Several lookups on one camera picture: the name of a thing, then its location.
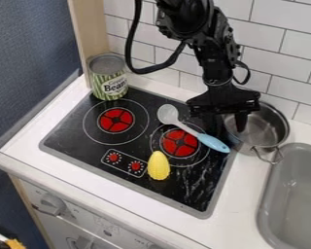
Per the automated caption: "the toy stove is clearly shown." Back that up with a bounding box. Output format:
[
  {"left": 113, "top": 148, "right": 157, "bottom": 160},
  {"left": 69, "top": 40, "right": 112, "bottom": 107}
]
[{"left": 38, "top": 85, "right": 239, "bottom": 220}]

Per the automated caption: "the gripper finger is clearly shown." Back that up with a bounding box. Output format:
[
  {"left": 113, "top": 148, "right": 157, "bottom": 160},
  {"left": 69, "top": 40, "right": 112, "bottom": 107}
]
[
  {"left": 233, "top": 111, "right": 251, "bottom": 133},
  {"left": 202, "top": 115, "right": 225, "bottom": 136}
]

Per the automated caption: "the yellow toy corn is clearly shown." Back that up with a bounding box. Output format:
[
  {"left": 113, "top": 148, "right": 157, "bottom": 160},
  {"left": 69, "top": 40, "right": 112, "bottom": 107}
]
[{"left": 146, "top": 150, "right": 172, "bottom": 181}]

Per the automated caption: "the green striped can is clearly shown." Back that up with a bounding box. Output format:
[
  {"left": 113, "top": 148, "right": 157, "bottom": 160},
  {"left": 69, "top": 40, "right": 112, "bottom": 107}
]
[{"left": 86, "top": 53, "right": 130, "bottom": 101}]

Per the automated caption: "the blue and grey spoon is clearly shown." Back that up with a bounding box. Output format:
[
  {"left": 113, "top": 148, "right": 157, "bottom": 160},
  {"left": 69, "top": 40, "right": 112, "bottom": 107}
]
[{"left": 155, "top": 103, "right": 232, "bottom": 155}]

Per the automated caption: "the toy sink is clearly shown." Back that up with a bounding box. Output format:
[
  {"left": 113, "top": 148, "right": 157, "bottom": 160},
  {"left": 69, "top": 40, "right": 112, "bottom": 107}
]
[{"left": 255, "top": 142, "right": 311, "bottom": 249}]

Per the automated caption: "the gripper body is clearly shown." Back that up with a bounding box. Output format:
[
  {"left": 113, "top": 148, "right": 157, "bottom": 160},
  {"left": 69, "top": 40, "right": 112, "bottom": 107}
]
[{"left": 185, "top": 77, "right": 262, "bottom": 119}]

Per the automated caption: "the silver pot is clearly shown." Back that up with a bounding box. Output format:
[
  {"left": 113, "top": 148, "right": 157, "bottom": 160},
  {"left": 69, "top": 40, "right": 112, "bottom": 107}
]
[{"left": 222, "top": 102, "right": 291, "bottom": 166}]

